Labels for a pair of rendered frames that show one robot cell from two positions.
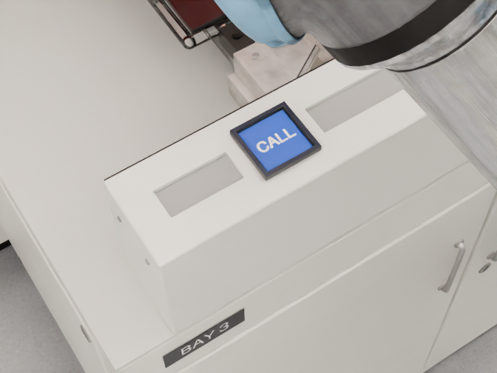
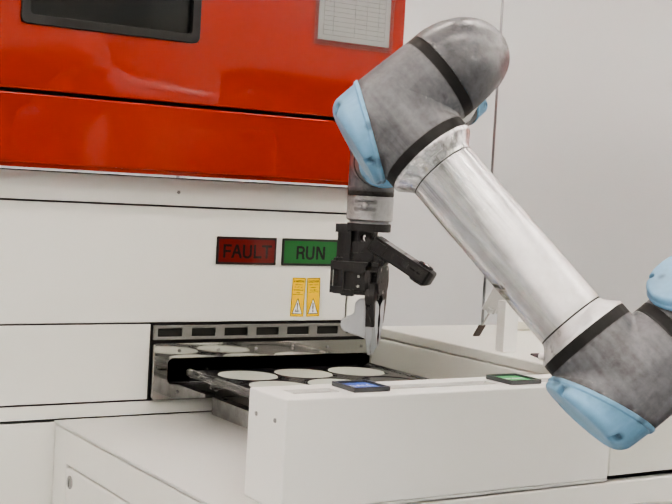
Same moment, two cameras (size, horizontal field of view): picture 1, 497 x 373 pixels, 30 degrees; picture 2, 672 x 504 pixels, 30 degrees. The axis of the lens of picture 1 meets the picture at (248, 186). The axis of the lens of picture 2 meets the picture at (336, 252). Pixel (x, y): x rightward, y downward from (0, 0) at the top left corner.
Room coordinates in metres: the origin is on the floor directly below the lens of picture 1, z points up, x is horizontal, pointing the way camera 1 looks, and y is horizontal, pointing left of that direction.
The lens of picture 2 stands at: (-1.19, 0.05, 1.22)
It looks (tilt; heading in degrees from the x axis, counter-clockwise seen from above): 3 degrees down; 359
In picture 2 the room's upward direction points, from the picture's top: 3 degrees clockwise
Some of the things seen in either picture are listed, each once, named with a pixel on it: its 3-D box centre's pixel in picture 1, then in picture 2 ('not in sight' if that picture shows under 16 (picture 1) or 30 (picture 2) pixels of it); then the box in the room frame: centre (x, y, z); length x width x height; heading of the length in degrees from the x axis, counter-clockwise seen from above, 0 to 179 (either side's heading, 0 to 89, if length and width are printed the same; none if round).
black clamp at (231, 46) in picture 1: (237, 41); not in sight; (0.60, 0.01, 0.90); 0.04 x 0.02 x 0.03; 32
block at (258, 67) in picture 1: (270, 81); not in sight; (0.55, -0.02, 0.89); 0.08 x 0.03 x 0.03; 32
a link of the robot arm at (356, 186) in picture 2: not in sight; (373, 162); (0.83, -0.04, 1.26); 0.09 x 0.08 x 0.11; 6
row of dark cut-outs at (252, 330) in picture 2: not in sight; (266, 330); (1.03, 0.12, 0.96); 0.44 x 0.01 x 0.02; 122
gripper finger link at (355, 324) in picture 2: not in sight; (358, 326); (0.83, -0.03, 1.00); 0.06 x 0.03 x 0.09; 74
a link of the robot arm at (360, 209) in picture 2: not in sight; (369, 210); (0.84, -0.04, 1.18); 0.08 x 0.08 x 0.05
